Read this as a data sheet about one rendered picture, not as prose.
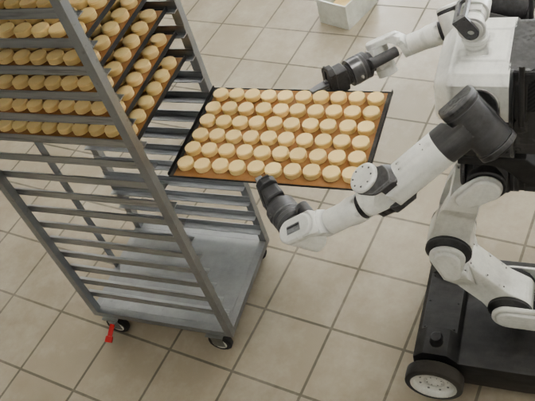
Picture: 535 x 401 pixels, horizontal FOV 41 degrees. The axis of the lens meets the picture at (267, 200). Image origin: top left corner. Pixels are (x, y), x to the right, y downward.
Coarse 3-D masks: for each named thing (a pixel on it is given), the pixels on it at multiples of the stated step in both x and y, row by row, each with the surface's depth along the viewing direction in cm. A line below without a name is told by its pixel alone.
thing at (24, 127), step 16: (160, 64) 231; (176, 64) 229; (160, 80) 224; (144, 96) 219; (144, 112) 214; (0, 128) 226; (16, 128) 224; (32, 128) 222; (48, 128) 220; (64, 128) 218; (80, 128) 216; (96, 128) 214; (112, 128) 212
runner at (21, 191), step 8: (24, 192) 246; (32, 192) 244; (40, 192) 243; (48, 192) 241; (56, 192) 240; (64, 192) 243; (88, 200) 238; (96, 200) 236; (104, 200) 235; (112, 200) 233; (120, 200) 232; (128, 200) 230; (136, 200) 229; (144, 200) 228; (152, 200) 227
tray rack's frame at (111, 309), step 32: (32, 224) 256; (128, 256) 314; (160, 256) 310; (224, 256) 302; (256, 256) 298; (192, 288) 294; (224, 288) 291; (128, 320) 295; (160, 320) 287; (192, 320) 284
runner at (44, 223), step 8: (48, 224) 259; (56, 224) 257; (64, 224) 255; (72, 224) 258; (80, 224) 257; (96, 232) 253; (104, 232) 251; (112, 232) 249; (120, 232) 248; (128, 232) 246; (136, 232) 244; (144, 232) 247; (152, 232) 246; (168, 240) 242; (192, 240) 240
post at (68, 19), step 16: (64, 0) 169; (64, 16) 171; (80, 32) 176; (80, 48) 177; (96, 64) 183; (96, 80) 185; (112, 96) 190; (112, 112) 193; (128, 128) 198; (128, 144) 202; (144, 160) 207; (144, 176) 212; (160, 192) 217; (160, 208) 223; (176, 224) 228; (176, 240) 234; (192, 256) 240; (208, 288) 253; (224, 320) 268
